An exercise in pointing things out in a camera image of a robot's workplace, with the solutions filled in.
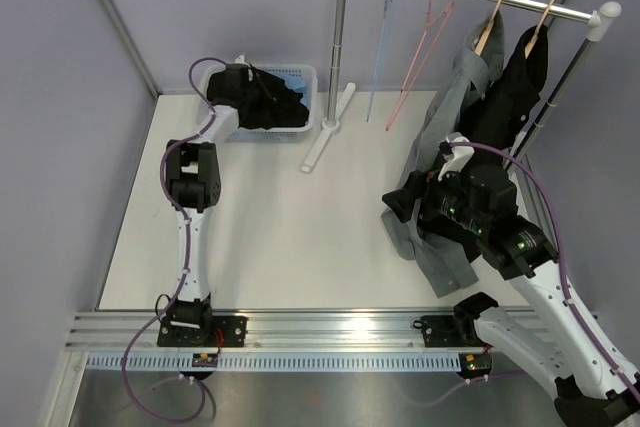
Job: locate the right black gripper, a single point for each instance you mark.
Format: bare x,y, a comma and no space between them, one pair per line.
431,189

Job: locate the light blue shirt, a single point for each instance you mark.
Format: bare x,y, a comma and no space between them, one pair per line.
295,83

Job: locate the black shirt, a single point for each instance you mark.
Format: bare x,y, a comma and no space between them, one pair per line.
262,100
496,119

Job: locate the blue wire hanger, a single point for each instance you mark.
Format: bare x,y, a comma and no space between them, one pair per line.
389,13

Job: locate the pink wire hanger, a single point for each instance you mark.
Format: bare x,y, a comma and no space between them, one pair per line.
434,26

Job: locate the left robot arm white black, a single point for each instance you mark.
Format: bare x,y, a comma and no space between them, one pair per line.
191,182

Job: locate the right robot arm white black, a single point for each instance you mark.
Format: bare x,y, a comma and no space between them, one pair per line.
589,381

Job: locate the black shirt on wooden hanger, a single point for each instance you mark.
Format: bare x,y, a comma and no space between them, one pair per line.
496,119

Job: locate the wooden hanger with grey shirt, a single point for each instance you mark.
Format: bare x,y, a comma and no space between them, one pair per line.
483,38

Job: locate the wooden hanger with black shirt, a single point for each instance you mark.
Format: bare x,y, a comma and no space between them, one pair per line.
533,39

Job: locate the white plastic basket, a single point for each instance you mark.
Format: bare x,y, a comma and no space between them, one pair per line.
275,134

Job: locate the metal clothes rack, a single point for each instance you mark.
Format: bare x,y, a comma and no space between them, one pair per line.
598,23

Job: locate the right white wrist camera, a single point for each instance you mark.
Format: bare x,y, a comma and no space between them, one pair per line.
456,152

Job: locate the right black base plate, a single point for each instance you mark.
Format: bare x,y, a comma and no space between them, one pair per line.
439,331

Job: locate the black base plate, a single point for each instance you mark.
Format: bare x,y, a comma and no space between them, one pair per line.
439,331
230,331

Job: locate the white slotted cable duct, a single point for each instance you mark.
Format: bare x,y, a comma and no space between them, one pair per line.
277,362

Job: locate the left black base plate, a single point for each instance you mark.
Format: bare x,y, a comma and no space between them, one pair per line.
230,331

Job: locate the aluminium mounting rail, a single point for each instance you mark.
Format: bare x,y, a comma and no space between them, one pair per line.
274,330

